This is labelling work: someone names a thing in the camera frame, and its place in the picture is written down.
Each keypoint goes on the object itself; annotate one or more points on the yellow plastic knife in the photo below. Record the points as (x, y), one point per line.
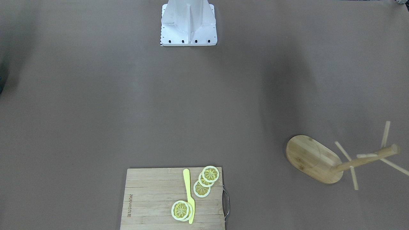
(191, 201)

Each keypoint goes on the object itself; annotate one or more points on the bamboo cutting board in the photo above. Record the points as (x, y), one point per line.
(150, 193)

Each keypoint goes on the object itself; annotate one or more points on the white pedestal column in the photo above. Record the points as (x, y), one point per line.
(188, 23)

